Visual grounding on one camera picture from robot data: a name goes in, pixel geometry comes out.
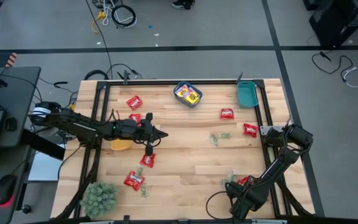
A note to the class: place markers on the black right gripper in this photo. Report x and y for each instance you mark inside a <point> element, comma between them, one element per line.
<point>247,199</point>

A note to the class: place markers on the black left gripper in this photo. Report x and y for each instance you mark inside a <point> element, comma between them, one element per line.
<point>145,132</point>

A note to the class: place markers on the red candy packet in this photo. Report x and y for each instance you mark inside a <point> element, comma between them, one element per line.
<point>227,114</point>
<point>134,102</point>
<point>148,160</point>
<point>135,118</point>
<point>134,180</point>
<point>251,130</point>
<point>243,180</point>

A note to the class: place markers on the yellow plastic bin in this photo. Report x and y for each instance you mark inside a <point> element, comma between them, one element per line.
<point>121,145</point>

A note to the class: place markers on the blue plastic bin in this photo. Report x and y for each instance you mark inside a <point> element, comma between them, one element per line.
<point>192,105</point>

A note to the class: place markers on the yellow candy packet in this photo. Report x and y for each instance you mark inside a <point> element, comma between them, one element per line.
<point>182,91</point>
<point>193,97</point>

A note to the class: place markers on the teal plastic bin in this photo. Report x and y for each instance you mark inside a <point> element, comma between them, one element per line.
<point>247,96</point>

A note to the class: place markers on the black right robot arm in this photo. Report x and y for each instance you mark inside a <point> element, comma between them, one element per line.
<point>300,137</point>

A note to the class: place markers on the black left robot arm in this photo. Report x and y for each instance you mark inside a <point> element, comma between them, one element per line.
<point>73,123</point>

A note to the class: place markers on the silver mounting plate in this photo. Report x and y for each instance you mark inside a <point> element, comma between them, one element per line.
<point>267,130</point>

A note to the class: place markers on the green artificial plant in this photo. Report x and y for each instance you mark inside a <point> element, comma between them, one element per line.
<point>98,200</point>

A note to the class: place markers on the white board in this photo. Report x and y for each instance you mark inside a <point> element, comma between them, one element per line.
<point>43,168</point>

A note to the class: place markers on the person's shoe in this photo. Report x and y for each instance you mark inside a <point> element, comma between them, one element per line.
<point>183,3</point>

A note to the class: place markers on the dark grey desk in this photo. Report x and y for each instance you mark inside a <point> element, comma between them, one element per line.
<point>20,93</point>

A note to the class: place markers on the small black device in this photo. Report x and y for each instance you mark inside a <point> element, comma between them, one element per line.
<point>10,124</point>

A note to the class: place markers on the black computer mouse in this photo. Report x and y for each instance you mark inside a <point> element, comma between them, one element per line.
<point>5,189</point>

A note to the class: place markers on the orange black striped object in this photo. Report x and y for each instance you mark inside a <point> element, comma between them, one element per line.
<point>11,59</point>

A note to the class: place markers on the black computer tower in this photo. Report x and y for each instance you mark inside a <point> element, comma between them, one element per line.
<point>343,21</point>

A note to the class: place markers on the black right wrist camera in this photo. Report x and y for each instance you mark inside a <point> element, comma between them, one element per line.
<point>231,188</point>

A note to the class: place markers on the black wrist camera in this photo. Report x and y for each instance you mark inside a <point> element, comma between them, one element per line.
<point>148,151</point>
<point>231,188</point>

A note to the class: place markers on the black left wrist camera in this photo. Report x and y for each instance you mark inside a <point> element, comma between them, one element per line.
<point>148,151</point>

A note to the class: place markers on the black metal rig frame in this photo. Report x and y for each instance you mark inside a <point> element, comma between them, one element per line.
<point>166,82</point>

